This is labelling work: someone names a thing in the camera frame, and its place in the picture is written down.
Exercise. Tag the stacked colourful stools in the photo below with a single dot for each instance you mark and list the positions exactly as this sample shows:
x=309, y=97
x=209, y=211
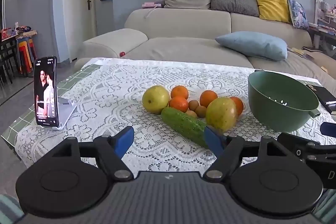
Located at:
x=26, y=55

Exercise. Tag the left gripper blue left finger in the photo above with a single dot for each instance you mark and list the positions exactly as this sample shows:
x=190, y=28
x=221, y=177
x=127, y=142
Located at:
x=110, y=151

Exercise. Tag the white phone stand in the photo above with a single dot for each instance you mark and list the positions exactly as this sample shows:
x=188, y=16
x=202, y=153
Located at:
x=65, y=109

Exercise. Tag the pink item on sofa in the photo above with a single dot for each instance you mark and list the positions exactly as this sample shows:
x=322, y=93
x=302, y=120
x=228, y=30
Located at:
x=151, y=5

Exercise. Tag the yellow cushion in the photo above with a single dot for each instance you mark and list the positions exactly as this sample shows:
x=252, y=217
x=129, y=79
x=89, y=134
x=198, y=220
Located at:
x=274, y=10

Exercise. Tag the pen on notebook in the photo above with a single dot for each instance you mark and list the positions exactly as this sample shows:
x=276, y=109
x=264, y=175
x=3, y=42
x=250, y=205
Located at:
x=330, y=102

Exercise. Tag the smartphone on stand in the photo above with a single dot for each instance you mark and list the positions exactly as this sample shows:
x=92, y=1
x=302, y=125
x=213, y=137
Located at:
x=45, y=93

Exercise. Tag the brown kiwi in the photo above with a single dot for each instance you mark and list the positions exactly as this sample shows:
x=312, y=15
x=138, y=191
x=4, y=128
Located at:
x=193, y=104
x=201, y=111
x=191, y=113

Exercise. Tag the brown kiwi bottom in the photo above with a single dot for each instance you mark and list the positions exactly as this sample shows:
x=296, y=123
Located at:
x=191, y=113

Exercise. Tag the orange mandarin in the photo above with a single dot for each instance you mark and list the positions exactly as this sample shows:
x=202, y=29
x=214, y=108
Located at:
x=179, y=91
x=239, y=105
x=207, y=97
x=180, y=103

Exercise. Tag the cluttered side desk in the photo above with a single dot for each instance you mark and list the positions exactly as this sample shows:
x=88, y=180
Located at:
x=323, y=27

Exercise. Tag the blue patterned cushion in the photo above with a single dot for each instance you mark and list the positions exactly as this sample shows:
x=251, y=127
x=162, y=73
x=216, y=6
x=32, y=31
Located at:
x=297, y=15

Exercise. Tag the beige sofa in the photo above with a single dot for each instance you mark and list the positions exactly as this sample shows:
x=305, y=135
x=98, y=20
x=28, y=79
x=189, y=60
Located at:
x=188, y=35

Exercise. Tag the books on sofa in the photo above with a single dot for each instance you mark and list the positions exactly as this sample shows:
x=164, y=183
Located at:
x=301, y=53

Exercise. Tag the black notebook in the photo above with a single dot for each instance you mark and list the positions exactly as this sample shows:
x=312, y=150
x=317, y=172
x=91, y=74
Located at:
x=324, y=95

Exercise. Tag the green cucumber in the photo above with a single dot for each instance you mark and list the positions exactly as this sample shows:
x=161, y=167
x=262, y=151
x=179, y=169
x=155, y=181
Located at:
x=186, y=125

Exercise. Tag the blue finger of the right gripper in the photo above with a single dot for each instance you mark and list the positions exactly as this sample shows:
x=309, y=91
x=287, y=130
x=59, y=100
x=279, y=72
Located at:
x=328, y=129

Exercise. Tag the green colander bowl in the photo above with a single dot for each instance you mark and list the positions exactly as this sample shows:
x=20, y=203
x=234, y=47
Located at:
x=279, y=102

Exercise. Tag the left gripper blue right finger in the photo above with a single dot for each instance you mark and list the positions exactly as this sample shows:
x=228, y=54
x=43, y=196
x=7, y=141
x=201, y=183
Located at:
x=227, y=149

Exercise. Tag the grey cushion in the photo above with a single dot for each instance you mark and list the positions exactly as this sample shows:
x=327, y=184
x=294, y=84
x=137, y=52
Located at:
x=245, y=7

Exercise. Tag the brown kiwi top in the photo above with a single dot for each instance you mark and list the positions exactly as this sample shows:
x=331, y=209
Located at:
x=193, y=104

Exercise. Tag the light blue pillow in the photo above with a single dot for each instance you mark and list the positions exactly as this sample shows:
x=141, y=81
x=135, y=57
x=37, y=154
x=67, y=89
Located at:
x=255, y=44

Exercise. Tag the green grid table mat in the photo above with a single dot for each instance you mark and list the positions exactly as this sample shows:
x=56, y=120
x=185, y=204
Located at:
x=9, y=136

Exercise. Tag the black dining table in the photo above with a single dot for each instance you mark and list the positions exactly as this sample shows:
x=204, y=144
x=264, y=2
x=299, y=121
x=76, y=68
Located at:
x=9, y=53

